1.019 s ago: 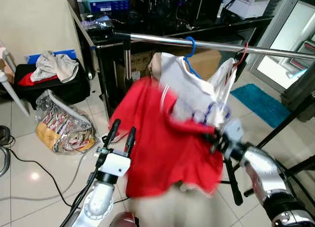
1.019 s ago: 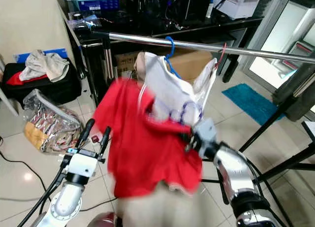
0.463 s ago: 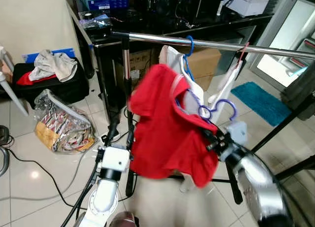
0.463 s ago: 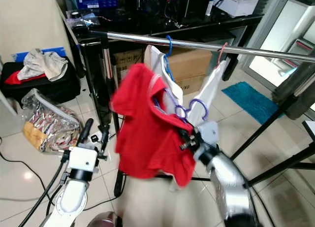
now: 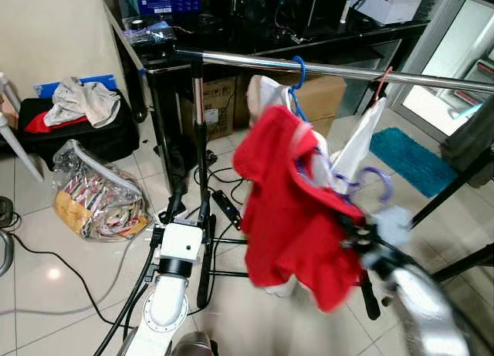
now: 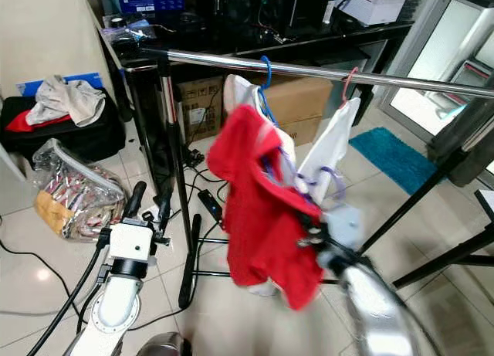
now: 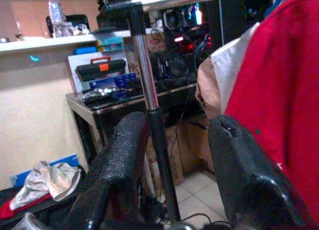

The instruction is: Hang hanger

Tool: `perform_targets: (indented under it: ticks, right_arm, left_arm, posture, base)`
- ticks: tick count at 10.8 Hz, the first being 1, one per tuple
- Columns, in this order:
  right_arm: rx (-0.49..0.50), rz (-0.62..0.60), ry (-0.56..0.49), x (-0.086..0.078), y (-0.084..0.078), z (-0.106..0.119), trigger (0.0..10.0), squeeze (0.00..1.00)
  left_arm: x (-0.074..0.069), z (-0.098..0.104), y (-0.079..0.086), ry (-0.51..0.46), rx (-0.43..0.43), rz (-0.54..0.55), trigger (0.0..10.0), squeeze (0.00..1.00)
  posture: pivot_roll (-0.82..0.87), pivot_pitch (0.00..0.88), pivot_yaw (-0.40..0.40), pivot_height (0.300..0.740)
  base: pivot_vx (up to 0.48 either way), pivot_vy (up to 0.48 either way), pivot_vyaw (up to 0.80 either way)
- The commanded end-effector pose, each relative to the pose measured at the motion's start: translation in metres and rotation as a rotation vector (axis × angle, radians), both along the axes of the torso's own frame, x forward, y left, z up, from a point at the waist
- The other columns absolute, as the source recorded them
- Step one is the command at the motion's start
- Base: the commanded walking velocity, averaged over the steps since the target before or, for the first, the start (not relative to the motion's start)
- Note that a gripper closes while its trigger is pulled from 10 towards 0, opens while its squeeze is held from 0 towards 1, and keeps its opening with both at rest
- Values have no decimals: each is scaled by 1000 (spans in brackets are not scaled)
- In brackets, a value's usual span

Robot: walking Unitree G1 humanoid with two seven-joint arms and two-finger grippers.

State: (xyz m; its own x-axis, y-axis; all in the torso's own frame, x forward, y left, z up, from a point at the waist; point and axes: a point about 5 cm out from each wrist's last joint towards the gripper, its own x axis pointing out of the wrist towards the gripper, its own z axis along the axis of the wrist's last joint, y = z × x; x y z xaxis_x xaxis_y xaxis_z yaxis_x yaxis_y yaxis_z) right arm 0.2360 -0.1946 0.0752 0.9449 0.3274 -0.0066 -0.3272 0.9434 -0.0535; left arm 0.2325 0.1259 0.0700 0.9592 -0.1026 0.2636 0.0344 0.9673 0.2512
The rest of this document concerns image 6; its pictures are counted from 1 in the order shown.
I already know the red polo shirt white trim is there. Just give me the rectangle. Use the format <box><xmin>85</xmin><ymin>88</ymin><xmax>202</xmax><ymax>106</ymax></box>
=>
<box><xmin>207</xmin><ymin>103</ymin><xmax>327</xmax><ymax>310</ymax></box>

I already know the pink plastic hanger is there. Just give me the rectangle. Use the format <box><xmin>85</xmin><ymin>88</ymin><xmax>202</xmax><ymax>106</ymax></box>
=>
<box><xmin>341</xmin><ymin>66</ymin><xmax>360</xmax><ymax>107</ymax></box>

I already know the blue plastic hanger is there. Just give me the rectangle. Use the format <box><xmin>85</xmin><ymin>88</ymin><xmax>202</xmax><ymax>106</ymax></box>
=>
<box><xmin>256</xmin><ymin>55</ymin><xmax>279</xmax><ymax>129</ymax></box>

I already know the black power strip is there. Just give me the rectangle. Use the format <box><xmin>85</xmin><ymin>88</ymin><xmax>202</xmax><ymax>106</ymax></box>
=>
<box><xmin>197</xmin><ymin>188</ymin><xmax>225</xmax><ymax>225</ymax></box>

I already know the black suitcase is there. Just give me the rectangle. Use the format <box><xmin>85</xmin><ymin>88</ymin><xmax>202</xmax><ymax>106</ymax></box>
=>
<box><xmin>0</xmin><ymin>97</ymin><xmax>126</xmax><ymax>162</ymax></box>

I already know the white short sleeve shirt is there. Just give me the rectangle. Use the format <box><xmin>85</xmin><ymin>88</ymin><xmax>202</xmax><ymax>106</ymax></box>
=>
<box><xmin>297</xmin><ymin>97</ymin><xmax>362</xmax><ymax>195</ymax></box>

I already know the teal floor mat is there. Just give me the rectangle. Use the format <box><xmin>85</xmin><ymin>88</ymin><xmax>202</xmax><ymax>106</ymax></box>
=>
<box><xmin>349</xmin><ymin>127</ymin><xmax>441</xmax><ymax>195</ymax></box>

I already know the small labelled cardboard box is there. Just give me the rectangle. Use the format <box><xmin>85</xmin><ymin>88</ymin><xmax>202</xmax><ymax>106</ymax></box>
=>
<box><xmin>176</xmin><ymin>76</ymin><xmax>225</xmax><ymax>144</ymax></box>

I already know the beige cloth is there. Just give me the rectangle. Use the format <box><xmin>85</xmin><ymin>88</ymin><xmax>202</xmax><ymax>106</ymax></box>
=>
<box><xmin>25</xmin><ymin>74</ymin><xmax>107</xmax><ymax>127</ymax></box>

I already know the small red cloth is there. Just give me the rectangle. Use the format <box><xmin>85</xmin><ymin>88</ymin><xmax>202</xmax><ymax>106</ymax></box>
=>
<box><xmin>6</xmin><ymin>110</ymin><xmax>47</xmax><ymax>133</ymax></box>

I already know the blue flat box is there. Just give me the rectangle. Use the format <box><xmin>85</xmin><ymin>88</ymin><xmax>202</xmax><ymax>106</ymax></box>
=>
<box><xmin>15</xmin><ymin>73</ymin><xmax>101</xmax><ymax>98</ymax></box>

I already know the chrome and black clothes rack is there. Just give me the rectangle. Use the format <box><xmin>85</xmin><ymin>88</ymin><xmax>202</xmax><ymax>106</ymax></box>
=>
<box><xmin>143</xmin><ymin>47</ymin><xmax>494</xmax><ymax>310</ymax></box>

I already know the clear plastic bag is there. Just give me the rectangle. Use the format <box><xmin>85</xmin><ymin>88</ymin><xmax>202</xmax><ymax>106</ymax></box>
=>
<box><xmin>104</xmin><ymin>18</ymin><xmax>159</xmax><ymax>46</ymax></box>

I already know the dark grey curtain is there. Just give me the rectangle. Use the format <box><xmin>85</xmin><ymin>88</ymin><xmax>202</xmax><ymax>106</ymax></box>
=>
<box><xmin>428</xmin><ymin>78</ymin><xmax>494</xmax><ymax>187</ymax></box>

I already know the black desk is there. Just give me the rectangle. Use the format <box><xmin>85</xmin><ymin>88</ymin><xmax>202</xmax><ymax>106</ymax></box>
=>
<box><xmin>83</xmin><ymin>0</ymin><xmax>414</xmax><ymax>218</ymax></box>

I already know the blue carton box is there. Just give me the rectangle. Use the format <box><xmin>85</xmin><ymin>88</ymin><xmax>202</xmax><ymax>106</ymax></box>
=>
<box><xmin>112</xmin><ymin>0</ymin><xmax>186</xmax><ymax>15</ymax></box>

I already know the grey sliding glass door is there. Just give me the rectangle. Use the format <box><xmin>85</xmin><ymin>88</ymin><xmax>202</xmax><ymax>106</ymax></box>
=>
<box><xmin>378</xmin><ymin>0</ymin><xmax>494</xmax><ymax>141</ymax></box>

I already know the white desktop device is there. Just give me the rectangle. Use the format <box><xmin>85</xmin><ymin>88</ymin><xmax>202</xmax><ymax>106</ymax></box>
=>
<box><xmin>336</xmin><ymin>0</ymin><xmax>414</xmax><ymax>25</ymax></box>

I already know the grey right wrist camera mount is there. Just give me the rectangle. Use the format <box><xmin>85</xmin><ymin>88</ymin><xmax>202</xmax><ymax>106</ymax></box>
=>
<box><xmin>326</xmin><ymin>205</ymin><xmax>364</xmax><ymax>249</ymax></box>

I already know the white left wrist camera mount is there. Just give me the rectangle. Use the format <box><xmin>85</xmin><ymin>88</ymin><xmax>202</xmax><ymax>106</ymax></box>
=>
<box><xmin>108</xmin><ymin>222</ymin><xmax>154</xmax><ymax>262</ymax></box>

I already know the black floor cable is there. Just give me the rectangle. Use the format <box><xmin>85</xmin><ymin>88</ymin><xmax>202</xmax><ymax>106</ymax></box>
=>
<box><xmin>0</xmin><ymin>244</ymin><xmax>84</xmax><ymax>297</ymax></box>

